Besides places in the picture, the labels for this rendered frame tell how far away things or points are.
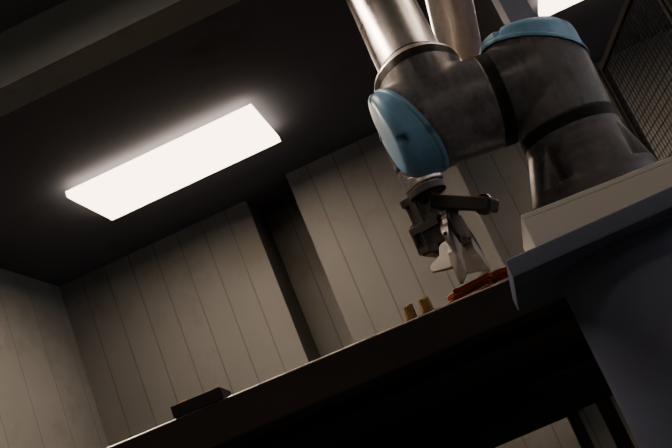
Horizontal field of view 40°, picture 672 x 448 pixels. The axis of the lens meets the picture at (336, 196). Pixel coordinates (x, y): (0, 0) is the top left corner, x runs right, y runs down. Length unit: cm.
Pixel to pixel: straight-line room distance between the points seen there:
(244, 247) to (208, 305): 49
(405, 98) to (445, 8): 44
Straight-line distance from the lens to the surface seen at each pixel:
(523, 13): 373
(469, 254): 169
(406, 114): 108
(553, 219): 102
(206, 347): 676
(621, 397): 106
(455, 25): 153
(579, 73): 111
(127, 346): 699
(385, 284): 635
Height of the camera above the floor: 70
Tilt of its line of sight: 18 degrees up
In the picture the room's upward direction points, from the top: 23 degrees counter-clockwise
